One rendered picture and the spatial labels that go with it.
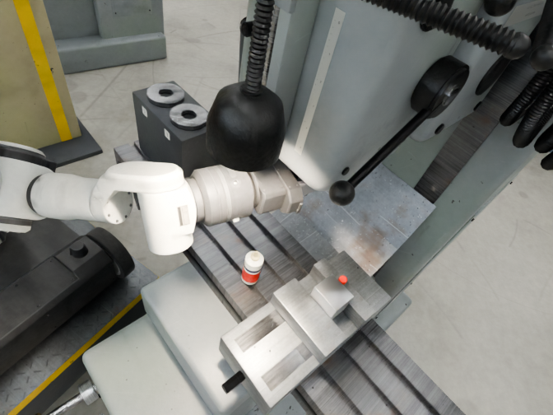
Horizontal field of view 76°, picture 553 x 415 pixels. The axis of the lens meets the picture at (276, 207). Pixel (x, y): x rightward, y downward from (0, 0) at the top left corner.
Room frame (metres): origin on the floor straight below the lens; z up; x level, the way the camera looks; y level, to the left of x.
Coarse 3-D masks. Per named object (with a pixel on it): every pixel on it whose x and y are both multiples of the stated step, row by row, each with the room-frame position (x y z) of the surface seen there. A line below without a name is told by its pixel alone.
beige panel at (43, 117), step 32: (0, 0) 1.41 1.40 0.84; (32, 0) 1.51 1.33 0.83; (0, 32) 1.38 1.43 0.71; (32, 32) 1.48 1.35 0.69; (0, 64) 1.34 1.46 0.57; (32, 64) 1.44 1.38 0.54; (0, 96) 1.29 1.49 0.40; (32, 96) 1.40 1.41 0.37; (64, 96) 1.52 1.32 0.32; (0, 128) 1.24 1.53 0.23; (32, 128) 1.35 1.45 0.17; (64, 128) 1.48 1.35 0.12; (64, 160) 1.32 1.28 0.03
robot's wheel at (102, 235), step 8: (88, 232) 0.61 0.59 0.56; (96, 232) 0.60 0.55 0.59; (104, 232) 0.60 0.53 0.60; (96, 240) 0.57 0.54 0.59; (104, 240) 0.57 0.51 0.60; (112, 240) 0.58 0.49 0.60; (104, 248) 0.56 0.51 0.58; (112, 248) 0.56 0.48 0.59; (120, 248) 0.57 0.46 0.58; (112, 256) 0.54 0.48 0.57; (120, 256) 0.55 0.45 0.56; (128, 256) 0.57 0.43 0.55; (120, 264) 0.54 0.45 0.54; (128, 264) 0.55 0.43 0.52; (120, 272) 0.53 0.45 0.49; (128, 272) 0.55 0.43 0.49
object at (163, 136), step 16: (144, 96) 0.71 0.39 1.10; (160, 96) 0.71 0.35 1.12; (176, 96) 0.73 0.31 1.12; (144, 112) 0.68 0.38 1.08; (160, 112) 0.67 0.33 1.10; (176, 112) 0.67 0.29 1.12; (192, 112) 0.69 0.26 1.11; (208, 112) 0.72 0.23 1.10; (144, 128) 0.69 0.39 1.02; (160, 128) 0.64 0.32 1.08; (176, 128) 0.63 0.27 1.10; (192, 128) 0.63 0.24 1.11; (144, 144) 0.70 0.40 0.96; (160, 144) 0.64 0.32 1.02; (176, 144) 0.60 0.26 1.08; (192, 144) 0.61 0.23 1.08; (160, 160) 0.65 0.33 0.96; (176, 160) 0.60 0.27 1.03; (192, 160) 0.61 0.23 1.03; (208, 160) 0.65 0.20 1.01
